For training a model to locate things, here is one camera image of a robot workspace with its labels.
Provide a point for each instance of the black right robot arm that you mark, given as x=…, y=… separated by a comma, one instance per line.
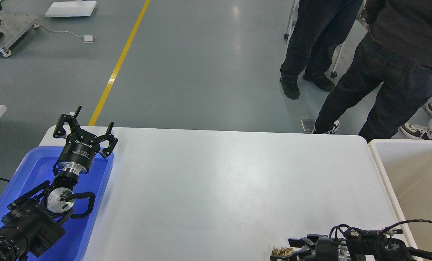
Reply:
x=346, y=243

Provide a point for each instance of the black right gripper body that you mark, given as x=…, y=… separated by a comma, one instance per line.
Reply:
x=328, y=250

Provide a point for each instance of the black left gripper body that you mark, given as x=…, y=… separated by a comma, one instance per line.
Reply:
x=79, y=151

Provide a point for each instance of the metal floor plate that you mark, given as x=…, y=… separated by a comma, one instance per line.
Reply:
x=308, y=125

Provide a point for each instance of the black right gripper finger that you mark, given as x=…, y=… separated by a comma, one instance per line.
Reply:
x=312, y=240
x=303, y=254

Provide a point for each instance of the person in black trousers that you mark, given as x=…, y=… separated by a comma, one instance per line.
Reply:
x=321, y=26

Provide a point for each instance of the person in dark jeans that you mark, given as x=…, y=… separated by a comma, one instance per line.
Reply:
x=395, y=55

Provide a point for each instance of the beige plastic bin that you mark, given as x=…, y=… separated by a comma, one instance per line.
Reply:
x=406, y=170

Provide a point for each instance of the person in sneakers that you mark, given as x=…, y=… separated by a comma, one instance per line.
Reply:
x=431, y=123

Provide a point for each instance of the white power adapter with cable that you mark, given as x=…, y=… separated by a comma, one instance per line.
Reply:
x=87, y=38

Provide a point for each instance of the metal wheeled cart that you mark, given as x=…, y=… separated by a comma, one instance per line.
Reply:
x=12, y=28

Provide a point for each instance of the brown paper ball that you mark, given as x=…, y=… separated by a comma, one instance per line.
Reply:
x=282, y=251

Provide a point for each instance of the white flat board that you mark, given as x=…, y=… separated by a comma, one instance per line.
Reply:
x=71, y=9

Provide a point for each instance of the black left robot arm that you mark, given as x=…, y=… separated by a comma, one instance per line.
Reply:
x=35, y=219

